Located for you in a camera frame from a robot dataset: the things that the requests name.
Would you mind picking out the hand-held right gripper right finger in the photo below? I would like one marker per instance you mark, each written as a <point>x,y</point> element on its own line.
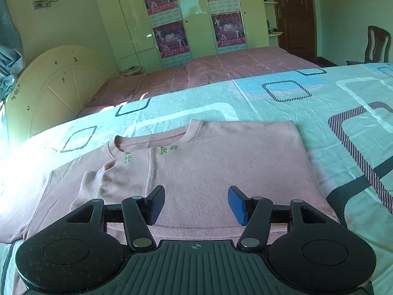
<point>237,205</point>

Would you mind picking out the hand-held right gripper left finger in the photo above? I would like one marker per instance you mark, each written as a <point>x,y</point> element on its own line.
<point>158,205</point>

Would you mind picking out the pink knit sweater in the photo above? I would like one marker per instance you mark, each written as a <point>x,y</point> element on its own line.
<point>199,166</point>

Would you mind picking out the teal patterned bed sheet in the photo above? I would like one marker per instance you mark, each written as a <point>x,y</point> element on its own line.
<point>276,113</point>

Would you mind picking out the stack of papers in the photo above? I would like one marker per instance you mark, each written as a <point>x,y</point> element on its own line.
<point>132,71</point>

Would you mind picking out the pink bed sheet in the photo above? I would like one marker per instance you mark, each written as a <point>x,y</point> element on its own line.
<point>230,64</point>

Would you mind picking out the cream round headboard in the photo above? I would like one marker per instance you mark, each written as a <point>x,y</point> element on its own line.
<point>46,92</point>

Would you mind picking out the cream glossy wardrobe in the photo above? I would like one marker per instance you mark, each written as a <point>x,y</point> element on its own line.
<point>135,21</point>

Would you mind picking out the brown wooden door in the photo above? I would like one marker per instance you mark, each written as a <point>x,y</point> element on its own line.
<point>294,21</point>

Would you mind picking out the blue-grey curtain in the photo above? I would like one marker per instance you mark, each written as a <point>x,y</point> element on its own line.
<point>7,61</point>

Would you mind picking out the dark wooden chair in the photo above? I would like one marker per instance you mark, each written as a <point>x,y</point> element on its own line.
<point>376,44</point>

